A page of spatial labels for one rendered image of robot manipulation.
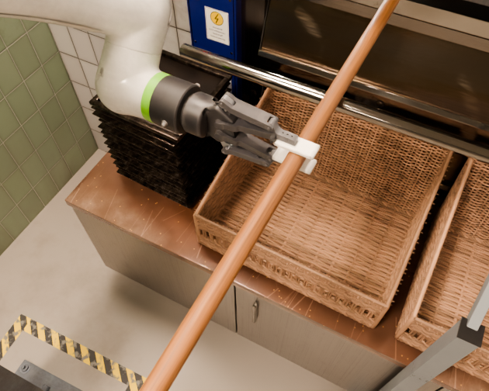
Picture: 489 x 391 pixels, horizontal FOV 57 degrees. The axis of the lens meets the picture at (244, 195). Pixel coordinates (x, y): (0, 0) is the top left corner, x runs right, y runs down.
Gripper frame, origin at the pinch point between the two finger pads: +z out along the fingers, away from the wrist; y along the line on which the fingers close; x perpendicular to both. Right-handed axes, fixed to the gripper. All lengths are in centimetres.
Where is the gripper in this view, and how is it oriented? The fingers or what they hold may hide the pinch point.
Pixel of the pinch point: (296, 153)
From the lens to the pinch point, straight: 75.3
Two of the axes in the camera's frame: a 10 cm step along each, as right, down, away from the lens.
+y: 0.0, 5.7, 8.2
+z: 8.8, 3.9, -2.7
